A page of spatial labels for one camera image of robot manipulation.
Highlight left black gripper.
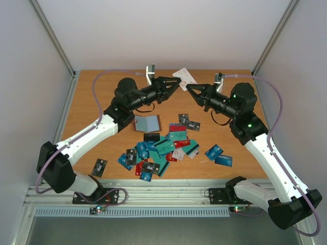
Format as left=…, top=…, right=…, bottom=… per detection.
left=129, top=76, right=181, bottom=111

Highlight white red-print card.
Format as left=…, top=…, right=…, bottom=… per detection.
left=172, top=67, right=197, bottom=91

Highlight brown leather card holder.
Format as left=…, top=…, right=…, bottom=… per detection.
left=133, top=115, right=161, bottom=133

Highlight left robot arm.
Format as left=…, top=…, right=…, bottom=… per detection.
left=35, top=77, right=181, bottom=203

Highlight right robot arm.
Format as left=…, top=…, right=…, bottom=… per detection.
left=186, top=83, right=322, bottom=230

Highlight black card top upper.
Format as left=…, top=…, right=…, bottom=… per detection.
left=178, top=114, right=189, bottom=126

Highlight black VIP card top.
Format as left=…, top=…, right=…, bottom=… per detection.
left=181, top=120, right=200, bottom=131

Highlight black vip card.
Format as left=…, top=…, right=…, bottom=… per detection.
left=91, top=159, right=107, bottom=177
left=126, top=149, right=137, bottom=165
left=181, top=120, right=200, bottom=131
left=142, top=162, right=160, bottom=175

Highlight dark red card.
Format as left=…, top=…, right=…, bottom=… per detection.
left=169, top=124, right=186, bottom=132

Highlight teal card pile bottom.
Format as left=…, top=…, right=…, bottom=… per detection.
left=149, top=139, right=200, bottom=164

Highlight red gold VIP card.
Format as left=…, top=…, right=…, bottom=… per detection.
left=174, top=138, right=191, bottom=149

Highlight black plain card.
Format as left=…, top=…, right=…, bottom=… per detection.
left=144, top=133, right=160, bottom=142

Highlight blue card right upper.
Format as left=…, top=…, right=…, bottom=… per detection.
left=205, top=144, right=223, bottom=161

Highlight blue card far right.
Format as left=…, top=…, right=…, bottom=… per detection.
left=215, top=155, right=232, bottom=167

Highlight blue card pile centre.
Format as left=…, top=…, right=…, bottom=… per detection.
left=136, top=141, right=149, bottom=159

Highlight black VIP card bottom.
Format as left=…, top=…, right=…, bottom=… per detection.
left=142, top=162, right=160, bottom=175

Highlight blue card left edge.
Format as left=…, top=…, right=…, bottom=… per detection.
left=118, top=153, right=133, bottom=170

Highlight black VIP card far left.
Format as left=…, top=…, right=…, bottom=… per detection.
left=91, top=159, right=107, bottom=177

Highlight right controller board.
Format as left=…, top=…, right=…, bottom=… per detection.
left=229, top=206, right=249, bottom=213

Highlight controller board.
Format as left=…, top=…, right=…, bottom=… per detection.
left=229, top=206, right=249, bottom=213
left=89, top=206, right=106, bottom=215

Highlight left controller board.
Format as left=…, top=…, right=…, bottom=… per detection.
left=89, top=206, right=106, bottom=215

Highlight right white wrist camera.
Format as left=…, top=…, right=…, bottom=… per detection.
left=214, top=72, right=225, bottom=93

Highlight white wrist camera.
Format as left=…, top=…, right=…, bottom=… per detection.
left=146, top=64, right=155, bottom=85
left=214, top=72, right=225, bottom=93

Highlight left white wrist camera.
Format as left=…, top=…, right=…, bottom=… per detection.
left=146, top=64, right=155, bottom=85

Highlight aluminium frame rails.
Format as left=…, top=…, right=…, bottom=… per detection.
left=22, top=178, right=305, bottom=207

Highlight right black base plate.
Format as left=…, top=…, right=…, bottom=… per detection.
left=208, top=188, right=250, bottom=205

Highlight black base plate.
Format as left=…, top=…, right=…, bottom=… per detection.
left=208, top=188, right=250, bottom=205
left=72, top=188, right=119, bottom=205

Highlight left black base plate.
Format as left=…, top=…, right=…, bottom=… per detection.
left=72, top=188, right=119, bottom=205

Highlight grey slotted cable duct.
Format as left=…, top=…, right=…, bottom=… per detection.
left=34, top=207, right=230, bottom=218

